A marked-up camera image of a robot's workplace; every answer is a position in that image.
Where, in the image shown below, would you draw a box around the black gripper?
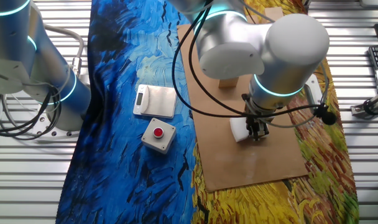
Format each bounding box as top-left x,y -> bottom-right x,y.
244,111 -> 272,142

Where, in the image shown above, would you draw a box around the white sponge block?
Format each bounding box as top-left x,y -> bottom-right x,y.
229,116 -> 270,143

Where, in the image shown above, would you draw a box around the brown cardboard sheet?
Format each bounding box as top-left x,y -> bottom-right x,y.
176,15 -> 310,193

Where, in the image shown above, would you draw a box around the grey box red button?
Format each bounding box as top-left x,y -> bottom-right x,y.
141,117 -> 177,155

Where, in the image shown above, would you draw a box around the silver kitchen scale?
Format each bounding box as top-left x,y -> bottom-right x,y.
132,83 -> 178,119

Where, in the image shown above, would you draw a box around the blue yellow painted tablecloth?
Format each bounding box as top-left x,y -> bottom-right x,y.
55,0 -> 361,224

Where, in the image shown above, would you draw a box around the silver robot mounting plate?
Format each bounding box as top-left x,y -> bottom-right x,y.
32,111 -> 81,139

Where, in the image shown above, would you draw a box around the thin grey cable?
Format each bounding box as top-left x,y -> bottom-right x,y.
238,0 -> 331,129

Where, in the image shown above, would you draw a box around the thin black cable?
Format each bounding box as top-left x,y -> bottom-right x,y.
171,0 -> 249,119
188,0 -> 323,118

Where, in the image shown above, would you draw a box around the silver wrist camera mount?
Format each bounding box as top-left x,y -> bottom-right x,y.
303,73 -> 325,106

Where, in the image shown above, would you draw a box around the black round cable wrap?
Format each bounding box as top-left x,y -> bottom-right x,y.
313,104 -> 338,126

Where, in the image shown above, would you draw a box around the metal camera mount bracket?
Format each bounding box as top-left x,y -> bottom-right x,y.
350,93 -> 378,119

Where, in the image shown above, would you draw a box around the grey hose metal connector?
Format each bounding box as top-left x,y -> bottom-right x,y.
44,24 -> 85,78

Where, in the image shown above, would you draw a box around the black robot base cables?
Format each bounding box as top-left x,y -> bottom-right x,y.
0,86 -> 63,141

